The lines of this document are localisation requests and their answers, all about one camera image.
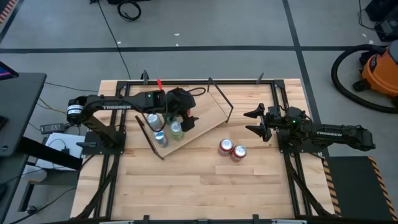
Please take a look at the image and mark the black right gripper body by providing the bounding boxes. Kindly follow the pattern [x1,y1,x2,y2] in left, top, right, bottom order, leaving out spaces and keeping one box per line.
[263,105,282,134]

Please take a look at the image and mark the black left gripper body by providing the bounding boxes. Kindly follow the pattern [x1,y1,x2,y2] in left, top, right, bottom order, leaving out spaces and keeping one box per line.
[166,87,197,118]

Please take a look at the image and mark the red Fanta can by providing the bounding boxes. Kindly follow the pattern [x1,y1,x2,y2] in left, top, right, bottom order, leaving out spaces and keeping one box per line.
[230,144,248,163]
[218,138,234,156]

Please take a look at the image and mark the silver beverage can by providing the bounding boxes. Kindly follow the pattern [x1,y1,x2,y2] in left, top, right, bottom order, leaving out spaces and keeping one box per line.
[146,113,164,131]

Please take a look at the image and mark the light green Sanzo can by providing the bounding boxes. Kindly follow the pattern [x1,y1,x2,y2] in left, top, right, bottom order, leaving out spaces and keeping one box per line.
[169,121,185,141]

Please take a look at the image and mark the blue Red Bull can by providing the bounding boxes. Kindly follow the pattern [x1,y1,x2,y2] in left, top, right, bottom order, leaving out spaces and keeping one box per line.
[154,130,169,149]

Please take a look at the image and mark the orange shop vacuum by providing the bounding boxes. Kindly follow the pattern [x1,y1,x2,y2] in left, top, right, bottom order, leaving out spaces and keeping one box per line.
[353,40,398,100]
[330,43,398,114]

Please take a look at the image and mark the black mat with hazard stripes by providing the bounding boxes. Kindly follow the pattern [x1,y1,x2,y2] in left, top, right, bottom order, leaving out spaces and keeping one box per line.
[322,155,398,222]

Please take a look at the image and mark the white box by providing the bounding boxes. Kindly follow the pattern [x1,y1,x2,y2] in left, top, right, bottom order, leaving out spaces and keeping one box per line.
[35,132,86,170]

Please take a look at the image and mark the black power adapter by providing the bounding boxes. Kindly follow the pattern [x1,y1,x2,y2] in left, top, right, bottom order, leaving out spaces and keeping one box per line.
[40,123,66,134]

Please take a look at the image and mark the black equipment case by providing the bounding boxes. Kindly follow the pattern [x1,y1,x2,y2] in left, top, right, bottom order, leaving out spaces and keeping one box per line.
[365,0,398,43]

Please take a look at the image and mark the black desk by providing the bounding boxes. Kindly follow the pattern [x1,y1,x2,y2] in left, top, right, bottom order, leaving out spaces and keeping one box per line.
[0,72,83,218]

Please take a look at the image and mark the computer monitor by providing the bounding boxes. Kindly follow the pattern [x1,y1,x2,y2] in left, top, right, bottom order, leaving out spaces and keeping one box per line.
[0,61,19,81]

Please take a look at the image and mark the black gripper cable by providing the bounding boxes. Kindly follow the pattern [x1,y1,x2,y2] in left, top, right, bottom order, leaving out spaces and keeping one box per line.
[185,86,207,96]

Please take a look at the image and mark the wooden shelf with black frame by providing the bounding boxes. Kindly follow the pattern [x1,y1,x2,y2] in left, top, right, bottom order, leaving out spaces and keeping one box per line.
[134,77,234,162]

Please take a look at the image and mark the black aluminium table frame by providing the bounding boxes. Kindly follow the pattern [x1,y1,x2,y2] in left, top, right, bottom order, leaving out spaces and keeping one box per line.
[71,70,336,224]

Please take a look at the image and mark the long black floor cable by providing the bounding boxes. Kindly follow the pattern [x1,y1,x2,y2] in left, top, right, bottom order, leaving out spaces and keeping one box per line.
[97,0,132,80]

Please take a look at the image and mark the coiled black cable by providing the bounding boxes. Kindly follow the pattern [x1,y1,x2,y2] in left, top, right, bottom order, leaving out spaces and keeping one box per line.
[116,0,142,22]

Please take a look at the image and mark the yellow cable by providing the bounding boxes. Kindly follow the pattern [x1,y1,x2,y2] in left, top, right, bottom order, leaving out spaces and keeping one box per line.
[37,98,68,114]

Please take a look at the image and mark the thin black floor cable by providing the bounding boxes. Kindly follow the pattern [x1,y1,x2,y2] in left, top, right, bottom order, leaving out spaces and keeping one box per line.
[7,186,77,224]

